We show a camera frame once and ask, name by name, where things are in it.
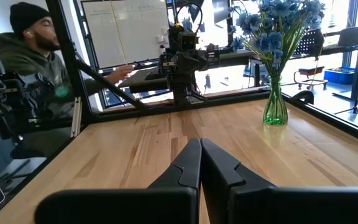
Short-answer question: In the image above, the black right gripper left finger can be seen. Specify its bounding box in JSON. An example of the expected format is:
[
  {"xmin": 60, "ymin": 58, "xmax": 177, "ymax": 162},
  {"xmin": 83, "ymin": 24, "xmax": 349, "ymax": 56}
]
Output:
[{"xmin": 34, "ymin": 138, "xmax": 203, "ymax": 224}]

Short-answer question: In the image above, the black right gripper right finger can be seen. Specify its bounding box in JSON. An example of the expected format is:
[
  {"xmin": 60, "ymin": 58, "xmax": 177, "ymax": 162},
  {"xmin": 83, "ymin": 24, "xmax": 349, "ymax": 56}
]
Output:
[{"xmin": 201, "ymin": 139, "xmax": 358, "ymax": 224}]

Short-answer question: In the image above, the blue artificial flower bunch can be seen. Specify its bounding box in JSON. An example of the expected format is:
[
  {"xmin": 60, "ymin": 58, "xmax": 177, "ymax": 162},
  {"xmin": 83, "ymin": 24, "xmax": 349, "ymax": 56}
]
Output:
[
  {"xmin": 259, "ymin": 0, "xmax": 326, "ymax": 103},
  {"xmin": 247, "ymin": 29, "xmax": 291, "ymax": 103},
  {"xmin": 230, "ymin": 12, "xmax": 279, "ymax": 103}
]

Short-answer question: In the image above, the green glass vase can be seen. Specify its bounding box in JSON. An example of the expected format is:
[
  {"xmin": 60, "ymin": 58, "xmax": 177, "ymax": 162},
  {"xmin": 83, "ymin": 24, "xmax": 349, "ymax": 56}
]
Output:
[{"xmin": 262, "ymin": 76, "xmax": 290, "ymax": 126}]

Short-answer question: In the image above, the black desk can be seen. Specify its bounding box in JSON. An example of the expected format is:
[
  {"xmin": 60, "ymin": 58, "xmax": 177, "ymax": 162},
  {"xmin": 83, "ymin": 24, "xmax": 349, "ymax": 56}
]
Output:
[{"xmin": 118, "ymin": 49, "xmax": 262, "ymax": 95}]

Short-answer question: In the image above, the white whiteboard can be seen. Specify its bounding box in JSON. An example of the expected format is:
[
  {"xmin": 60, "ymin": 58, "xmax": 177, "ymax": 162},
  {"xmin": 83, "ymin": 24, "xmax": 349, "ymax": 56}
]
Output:
[{"xmin": 81, "ymin": 0, "xmax": 171, "ymax": 70}]

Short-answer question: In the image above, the black perforated office chair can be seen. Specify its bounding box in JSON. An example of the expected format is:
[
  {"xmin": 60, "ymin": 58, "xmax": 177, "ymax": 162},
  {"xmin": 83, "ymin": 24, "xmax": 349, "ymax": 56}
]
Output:
[{"xmin": 291, "ymin": 29, "xmax": 325, "ymax": 57}]

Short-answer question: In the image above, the low wheeled cart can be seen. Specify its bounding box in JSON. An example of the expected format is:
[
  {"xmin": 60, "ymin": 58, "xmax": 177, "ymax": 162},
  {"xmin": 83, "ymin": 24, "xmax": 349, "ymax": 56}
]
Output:
[{"xmin": 293, "ymin": 65, "xmax": 329, "ymax": 90}]

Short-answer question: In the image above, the blue plastic bin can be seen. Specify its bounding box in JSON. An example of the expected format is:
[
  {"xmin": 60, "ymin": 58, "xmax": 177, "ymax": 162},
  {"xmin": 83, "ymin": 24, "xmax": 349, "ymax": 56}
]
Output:
[{"xmin": 324, "ymin": 66, "xmax": 356, "ymax": 85}]

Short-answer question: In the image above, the person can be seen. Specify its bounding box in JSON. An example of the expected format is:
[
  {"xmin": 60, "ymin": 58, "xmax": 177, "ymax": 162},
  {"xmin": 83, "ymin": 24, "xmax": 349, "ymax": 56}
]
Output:
[{"xmin": 0, "ymin": 1, "xmax": 136, "ymax": 158}]

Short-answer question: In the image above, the black grey office chair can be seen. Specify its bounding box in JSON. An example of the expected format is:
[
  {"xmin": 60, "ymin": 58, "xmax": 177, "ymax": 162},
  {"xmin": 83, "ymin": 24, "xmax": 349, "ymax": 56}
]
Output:
[{"xmin": 323, "ymin": 26, "xmax": 358, "ymax": 50}]

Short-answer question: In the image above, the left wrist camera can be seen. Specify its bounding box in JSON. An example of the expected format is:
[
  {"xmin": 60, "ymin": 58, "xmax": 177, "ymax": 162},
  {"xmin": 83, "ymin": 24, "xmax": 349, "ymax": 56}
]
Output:
[{"xmin": 181, "ymin": 30, "xmax": 198, "ymax": 51}]

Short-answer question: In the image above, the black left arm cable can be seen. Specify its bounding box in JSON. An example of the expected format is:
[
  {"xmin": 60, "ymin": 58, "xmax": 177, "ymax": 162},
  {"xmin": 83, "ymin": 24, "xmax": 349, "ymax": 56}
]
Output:
[{"xmin": 174, "ymin": 2, "xmax": 204, "ymax": 35}]

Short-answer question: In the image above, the white aluminium bracket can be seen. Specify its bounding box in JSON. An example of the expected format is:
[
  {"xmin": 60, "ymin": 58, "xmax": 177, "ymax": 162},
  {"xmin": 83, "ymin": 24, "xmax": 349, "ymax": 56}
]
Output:
[{"xmin": 70, "ymin": 96, "xmax": 83, "ymax": 138}]

